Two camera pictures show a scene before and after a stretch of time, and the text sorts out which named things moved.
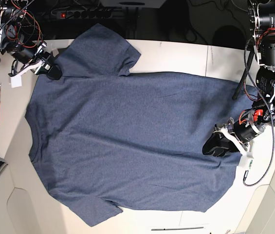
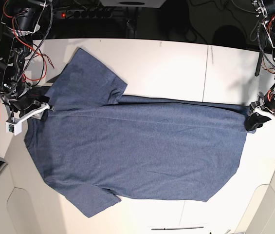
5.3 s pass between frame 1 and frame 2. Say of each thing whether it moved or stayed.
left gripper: moved
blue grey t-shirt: moved
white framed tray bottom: stayed
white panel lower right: stayed
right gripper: moved
